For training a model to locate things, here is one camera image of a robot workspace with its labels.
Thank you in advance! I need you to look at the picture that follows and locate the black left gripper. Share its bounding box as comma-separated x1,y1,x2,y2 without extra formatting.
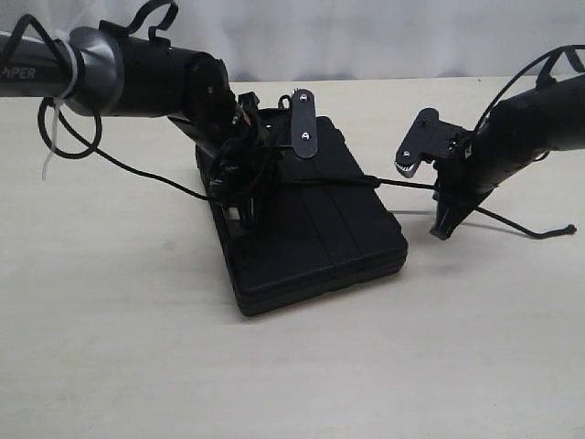
207,93,283,229

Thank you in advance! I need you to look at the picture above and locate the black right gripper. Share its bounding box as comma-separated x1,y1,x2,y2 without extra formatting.
430,132,503,240

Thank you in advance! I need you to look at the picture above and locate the black plastic carrying case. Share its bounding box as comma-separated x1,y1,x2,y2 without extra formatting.
195,107,408,318

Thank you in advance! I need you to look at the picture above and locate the black braided rope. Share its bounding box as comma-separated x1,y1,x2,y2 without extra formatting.
209,176,576,240

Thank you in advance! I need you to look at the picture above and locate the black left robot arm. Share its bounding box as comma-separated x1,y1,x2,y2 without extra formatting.
1,15,274,229

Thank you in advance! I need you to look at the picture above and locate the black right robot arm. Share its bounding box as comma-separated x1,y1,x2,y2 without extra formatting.
431,74,584,241

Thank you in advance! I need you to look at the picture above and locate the white backdrop curtain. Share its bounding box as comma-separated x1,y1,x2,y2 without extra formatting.
0,0,585,83

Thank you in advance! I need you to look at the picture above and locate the white zip tie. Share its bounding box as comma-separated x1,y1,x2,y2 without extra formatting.
41,29,80,181

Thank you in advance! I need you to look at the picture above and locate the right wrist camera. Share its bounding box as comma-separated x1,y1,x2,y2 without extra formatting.
395,107,467,178

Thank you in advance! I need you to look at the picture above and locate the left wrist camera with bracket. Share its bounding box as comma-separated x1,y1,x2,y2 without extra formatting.
278,88,318,160

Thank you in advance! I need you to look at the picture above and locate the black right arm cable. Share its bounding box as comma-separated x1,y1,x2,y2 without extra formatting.
470,43,585,161

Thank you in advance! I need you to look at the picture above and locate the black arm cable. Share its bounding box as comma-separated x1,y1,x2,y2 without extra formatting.
470,43,585,161
0,0,216,202

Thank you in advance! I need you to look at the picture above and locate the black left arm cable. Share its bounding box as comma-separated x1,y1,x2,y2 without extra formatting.
0,0,216,202

